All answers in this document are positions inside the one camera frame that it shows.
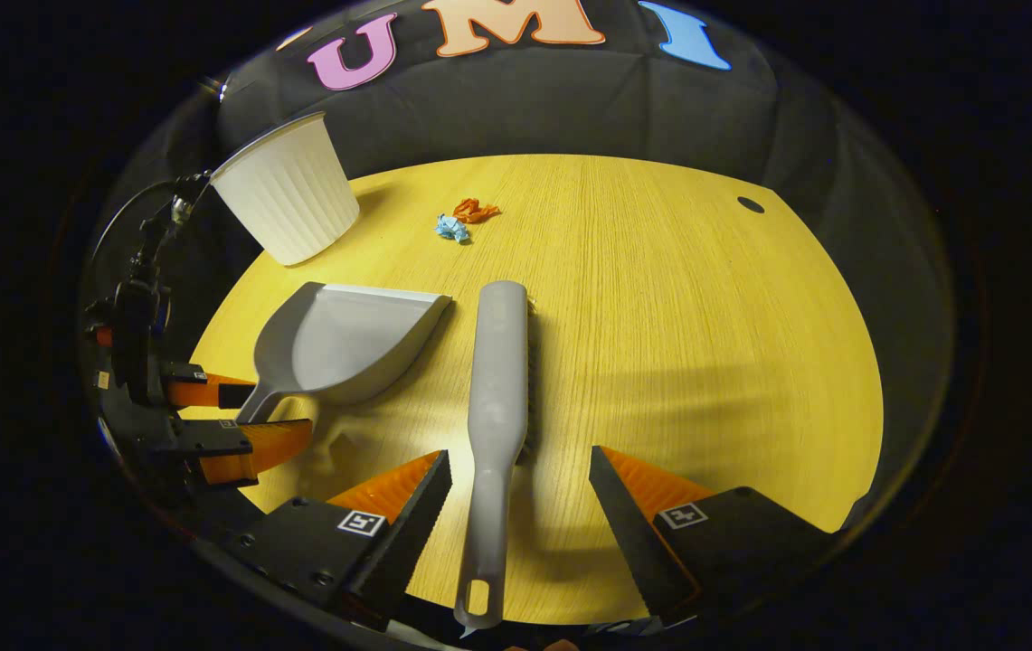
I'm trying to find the yellow wooden desktop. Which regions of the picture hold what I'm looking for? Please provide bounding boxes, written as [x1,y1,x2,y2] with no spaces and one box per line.
[181,154,885,627]

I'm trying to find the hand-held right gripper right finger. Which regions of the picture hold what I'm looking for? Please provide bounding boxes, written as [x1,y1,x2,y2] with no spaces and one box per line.
[588,445,842,629]

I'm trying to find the grey plastic dustpan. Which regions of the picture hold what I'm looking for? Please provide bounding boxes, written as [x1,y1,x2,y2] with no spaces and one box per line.
[235,281,453,426]

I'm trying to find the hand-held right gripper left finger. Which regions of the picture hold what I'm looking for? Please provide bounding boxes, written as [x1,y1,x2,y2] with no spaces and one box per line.
[208,449,453,631]

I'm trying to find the white ribbed garbage bin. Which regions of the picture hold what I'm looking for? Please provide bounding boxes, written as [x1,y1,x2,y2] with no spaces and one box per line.
[210,111,361,267]

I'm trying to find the small grey broom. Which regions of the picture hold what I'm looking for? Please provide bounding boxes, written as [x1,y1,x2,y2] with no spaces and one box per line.
[454,280,540,631]

